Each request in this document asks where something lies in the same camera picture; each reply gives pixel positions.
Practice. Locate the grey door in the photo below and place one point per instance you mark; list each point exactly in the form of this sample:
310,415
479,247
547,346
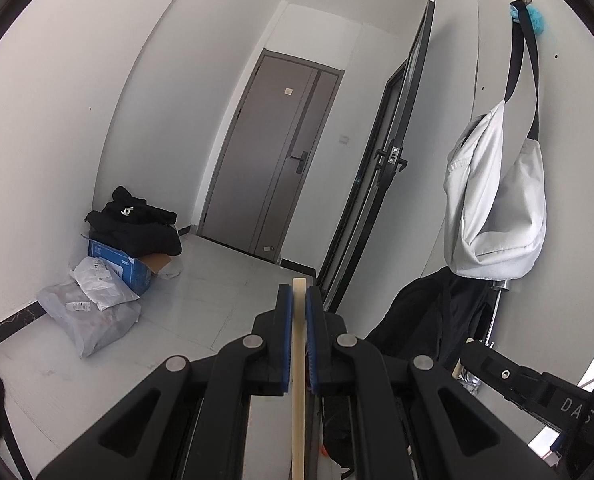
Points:
266,154

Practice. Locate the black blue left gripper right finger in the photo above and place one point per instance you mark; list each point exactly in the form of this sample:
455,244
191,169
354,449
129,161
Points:
409,419

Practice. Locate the wooden chopstick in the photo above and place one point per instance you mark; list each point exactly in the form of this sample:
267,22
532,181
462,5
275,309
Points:
298,379

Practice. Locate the black clothes pile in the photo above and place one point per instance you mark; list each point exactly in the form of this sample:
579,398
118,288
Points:
130,224

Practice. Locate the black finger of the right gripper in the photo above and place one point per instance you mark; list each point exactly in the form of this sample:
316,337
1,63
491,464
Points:
518,384

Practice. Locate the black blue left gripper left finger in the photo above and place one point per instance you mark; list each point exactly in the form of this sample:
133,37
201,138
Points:
187,419

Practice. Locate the white plastic parcel bag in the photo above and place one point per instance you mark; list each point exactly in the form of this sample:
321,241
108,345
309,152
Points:
101,284

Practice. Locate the black jacket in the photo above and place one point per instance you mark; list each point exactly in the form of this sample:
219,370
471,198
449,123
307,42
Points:
434,316

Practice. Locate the white hanging bag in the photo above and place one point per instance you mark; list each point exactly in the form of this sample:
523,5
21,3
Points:
496,221

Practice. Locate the grey plastic parcel bag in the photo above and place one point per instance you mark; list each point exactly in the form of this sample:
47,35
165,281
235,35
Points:
89,328

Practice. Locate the black open door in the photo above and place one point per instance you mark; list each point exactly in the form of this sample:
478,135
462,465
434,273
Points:
381,161

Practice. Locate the silver folded umbrella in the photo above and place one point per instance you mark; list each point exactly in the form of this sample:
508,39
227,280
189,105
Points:
467,379

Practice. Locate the blue cardboard box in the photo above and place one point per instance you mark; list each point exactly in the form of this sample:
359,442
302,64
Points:
136,273

